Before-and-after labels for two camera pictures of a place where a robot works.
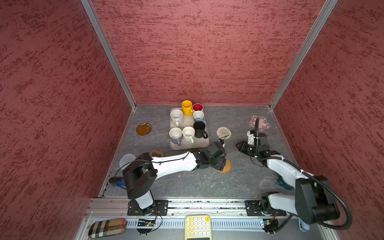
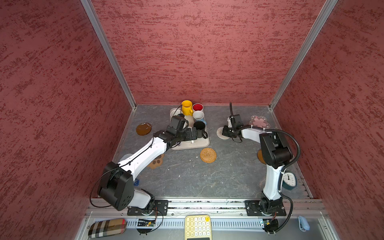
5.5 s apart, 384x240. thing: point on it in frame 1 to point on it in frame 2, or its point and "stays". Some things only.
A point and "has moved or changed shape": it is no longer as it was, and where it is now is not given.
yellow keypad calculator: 198,227 stays
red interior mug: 197,107 stays
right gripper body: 250,149 to 229,131
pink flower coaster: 262,121 stays
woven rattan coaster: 227,167 has moved or changed shape
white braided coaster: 223,131 stays
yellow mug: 187,107 stays
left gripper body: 218,163 to 184,135
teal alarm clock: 282,183 stays
